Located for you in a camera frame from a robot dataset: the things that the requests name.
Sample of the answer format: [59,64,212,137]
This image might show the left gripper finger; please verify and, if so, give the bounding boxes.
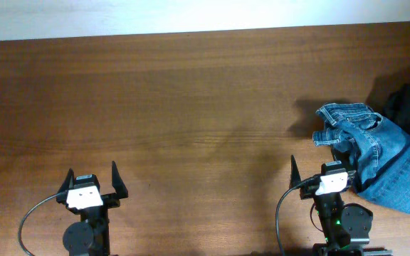
[58,169,74,193]
[112,161,128,199]

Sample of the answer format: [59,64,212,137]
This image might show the blue denim jeans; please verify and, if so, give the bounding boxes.
[312,103,410,214]

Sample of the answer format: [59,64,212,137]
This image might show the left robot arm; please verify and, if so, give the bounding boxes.
[56,162,128,256]

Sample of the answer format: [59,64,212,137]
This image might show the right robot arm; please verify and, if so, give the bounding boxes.
[290,156,393,256]

